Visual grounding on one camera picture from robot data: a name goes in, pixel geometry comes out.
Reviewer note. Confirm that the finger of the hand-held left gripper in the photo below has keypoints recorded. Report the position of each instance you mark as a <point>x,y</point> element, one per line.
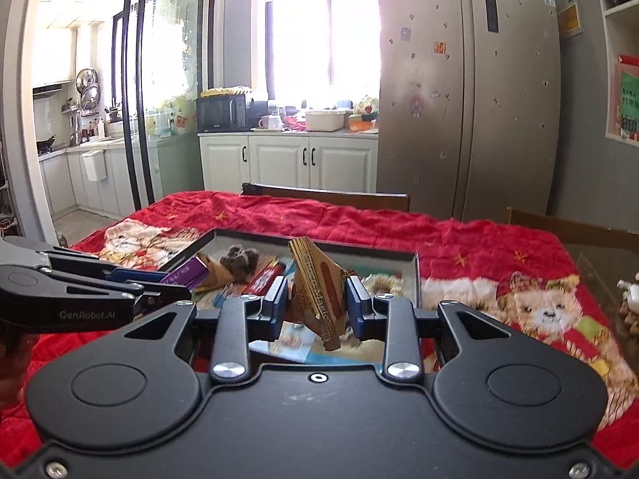
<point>135,275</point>
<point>164,296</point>

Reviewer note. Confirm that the wooden chair back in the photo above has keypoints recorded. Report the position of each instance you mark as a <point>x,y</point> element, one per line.
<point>324,197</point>

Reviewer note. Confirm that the triangular brown snack packet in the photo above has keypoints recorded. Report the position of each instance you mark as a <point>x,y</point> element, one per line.
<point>314,284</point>

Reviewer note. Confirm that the yellow lace cover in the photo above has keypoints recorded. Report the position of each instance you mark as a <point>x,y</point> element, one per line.
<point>224,92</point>

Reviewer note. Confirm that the white kitchen cabinet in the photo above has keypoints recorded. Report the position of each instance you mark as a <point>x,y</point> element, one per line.
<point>279,159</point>

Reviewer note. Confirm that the white hanging bin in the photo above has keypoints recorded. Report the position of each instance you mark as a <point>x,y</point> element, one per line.
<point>95,164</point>

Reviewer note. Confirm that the dark wooden chair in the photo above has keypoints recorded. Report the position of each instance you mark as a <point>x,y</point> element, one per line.
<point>574,229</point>

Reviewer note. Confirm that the white mug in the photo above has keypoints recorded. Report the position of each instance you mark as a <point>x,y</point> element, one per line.
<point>269,121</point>

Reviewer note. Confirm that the white plastic basin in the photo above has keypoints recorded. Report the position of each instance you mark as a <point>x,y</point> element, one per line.
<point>324,120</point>

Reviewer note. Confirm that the brown patterned hair accessory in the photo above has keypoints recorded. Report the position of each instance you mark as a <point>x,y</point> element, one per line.
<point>631,319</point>

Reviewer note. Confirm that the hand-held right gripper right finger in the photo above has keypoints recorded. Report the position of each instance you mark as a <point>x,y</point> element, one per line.
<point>354,309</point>

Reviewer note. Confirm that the white hair accessory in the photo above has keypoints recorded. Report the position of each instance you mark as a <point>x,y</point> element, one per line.
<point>630,292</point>

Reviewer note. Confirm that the cream fluffy scrunchie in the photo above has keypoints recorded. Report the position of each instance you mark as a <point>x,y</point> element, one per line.
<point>394,287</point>

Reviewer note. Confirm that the orange box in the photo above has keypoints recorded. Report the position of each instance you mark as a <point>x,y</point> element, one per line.
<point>360,123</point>

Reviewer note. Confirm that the white wall shelf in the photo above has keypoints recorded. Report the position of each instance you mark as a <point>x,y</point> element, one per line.
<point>611,15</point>

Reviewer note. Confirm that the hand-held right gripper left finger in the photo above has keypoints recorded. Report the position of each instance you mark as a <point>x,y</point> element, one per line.
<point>279,309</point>

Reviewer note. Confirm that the black framed sliding door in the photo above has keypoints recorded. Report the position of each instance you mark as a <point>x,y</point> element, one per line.
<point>135,90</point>

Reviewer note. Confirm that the black microwave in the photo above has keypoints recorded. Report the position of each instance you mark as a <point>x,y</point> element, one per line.
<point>222,114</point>

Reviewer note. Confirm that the silver refrigerator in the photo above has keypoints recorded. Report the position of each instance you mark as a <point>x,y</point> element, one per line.
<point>464,110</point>

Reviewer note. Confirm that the green poster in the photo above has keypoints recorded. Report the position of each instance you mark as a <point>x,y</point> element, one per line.
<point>630,105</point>

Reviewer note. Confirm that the black cardboard box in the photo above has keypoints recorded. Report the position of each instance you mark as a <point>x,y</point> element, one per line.
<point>319,242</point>

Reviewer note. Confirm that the yellow wall notice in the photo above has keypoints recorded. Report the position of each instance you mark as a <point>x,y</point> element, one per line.
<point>569,20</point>

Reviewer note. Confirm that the red printed blanket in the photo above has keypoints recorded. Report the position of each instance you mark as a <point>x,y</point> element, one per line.
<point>474,249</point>

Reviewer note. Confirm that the doll fridge sticker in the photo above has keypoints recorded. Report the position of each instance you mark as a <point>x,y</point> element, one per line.
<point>417,105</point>

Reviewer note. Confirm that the purple lighter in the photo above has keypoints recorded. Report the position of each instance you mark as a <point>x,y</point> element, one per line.
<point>187,270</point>

